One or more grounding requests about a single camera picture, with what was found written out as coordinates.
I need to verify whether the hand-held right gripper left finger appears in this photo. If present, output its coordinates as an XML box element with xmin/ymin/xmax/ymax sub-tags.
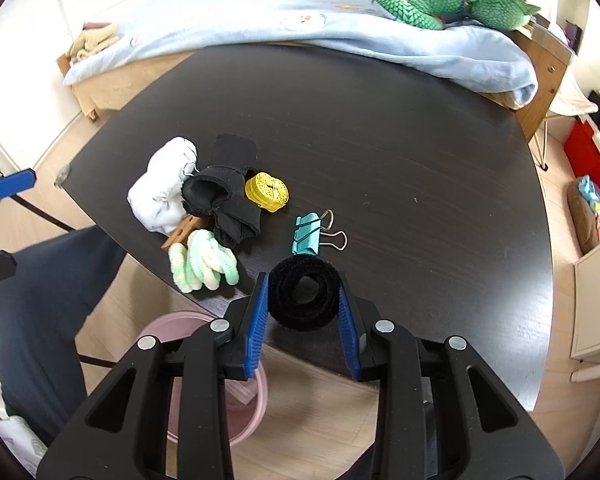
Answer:
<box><xmin>37</xmin><ymin>272</ymin><xmax>271</xmax><ymax>480</ymax></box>

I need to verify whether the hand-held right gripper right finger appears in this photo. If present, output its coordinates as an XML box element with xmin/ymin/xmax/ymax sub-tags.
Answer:
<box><xmin>336</xmin><ymin>275</ymin><xmax>566</xmax><ymax>480</ymax></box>

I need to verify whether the black velvet roll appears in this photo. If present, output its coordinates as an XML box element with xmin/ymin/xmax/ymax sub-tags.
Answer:
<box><xmin>270</xmin><ymin>255</ymin><xmax>342</xmax><ymax>333</ymax></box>

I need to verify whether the pink trash bin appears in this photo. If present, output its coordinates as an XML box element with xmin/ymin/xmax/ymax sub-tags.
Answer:
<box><xmin>137</xmin><ymin>311</ymin><xmax>268</xmax><ymax>448</ymax></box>

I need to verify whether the green white scrunchie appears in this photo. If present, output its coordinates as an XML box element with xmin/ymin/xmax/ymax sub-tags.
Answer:
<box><xmin>168</xmin><ymin>229</ymin><xmax>240</xmax><ymax>293</ymax></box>

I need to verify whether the teal binder clip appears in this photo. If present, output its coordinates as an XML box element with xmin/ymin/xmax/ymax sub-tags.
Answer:
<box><xmin>291</xmin><ymin>209</ymin><xmax>347</xmax><ymax>257</ymax></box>

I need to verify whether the white cloth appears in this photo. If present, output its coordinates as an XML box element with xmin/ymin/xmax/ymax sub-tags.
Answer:
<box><xmin>127</xmin><ymin>136</ymin><xmax>199</xmax><ymax>235</ymax></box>

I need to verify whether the black cloth wrist brace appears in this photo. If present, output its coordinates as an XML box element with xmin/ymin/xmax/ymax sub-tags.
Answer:
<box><xmin>181</xmin><ymin>133</ymin><xmax>263</xmax><ymax>248</ymax></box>

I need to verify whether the person's left leg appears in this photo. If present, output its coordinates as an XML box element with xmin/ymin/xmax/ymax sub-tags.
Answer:
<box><xmin>0</xmin><ymin>225</ymin><xmax>128</xmax><ymax>446</ymax></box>

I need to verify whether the wooden clothespin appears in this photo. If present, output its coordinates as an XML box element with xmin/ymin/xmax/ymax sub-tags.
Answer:
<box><xmin>161</xmin><ymin>214</ymin><xmax>206</xmax><ymax>251</ymax></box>

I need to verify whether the yellow tape roll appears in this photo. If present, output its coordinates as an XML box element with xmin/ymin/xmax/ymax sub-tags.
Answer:
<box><xmin>244</xmin><ymin>172</ymin><xmax>291</xmax><ymax>212</ymax></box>

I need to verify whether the beige plush toy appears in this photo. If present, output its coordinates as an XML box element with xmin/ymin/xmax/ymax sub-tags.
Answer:
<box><xmin>66</xmin><ymin>21</ymin><xmax>120</xmax><ymax>63</ymax></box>

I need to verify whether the white shoe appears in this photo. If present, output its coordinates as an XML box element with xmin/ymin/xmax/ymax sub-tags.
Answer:
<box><xmin>0</xmin><ymin>415</ymin><xmax>48</xmax><ymax>466</ymax></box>

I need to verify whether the black wooden table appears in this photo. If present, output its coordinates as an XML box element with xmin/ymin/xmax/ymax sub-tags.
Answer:
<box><xmin>67</xmin><ymin>42</ymin><xmax>553</xmax><ymax>413</ymax></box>

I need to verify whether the white drawer cabinet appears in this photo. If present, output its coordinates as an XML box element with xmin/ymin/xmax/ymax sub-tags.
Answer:
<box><xmin>570</xmin><ymin>227</ymin><xmax>600</xmax><ymax>361</ymax></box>

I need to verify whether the brown cushion with colourful toys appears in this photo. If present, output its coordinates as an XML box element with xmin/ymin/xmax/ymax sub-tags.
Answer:
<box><xmin>567</xmin><ymin>175</ymin><xmax>600</xmax><ymax>256</ymax></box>

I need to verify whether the red storage box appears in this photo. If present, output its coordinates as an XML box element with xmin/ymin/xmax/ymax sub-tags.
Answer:
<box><xmin>564</xmin><ymin>115</ymin><xmax>600</xmax><ymax>181</ymax></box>

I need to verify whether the light blue printed blanket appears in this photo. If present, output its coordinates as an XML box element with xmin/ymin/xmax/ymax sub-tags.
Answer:
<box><xmin>62</xmin><ymin>0</ymin><xmax>538</xmax><ymax>108</ymax></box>

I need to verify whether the wooden bedside cabinet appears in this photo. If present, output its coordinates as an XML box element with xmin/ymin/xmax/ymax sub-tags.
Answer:
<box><xmin>525</xmin><ymin>22</ymin><xmax>568</xmax><ymax>141</ymax></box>

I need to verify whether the wooden bed frame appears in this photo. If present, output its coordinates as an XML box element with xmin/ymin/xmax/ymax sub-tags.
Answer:
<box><xmin>56</xmin><ymin>35</ymin><xmax>568</xmax><ymax>141</ymax></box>

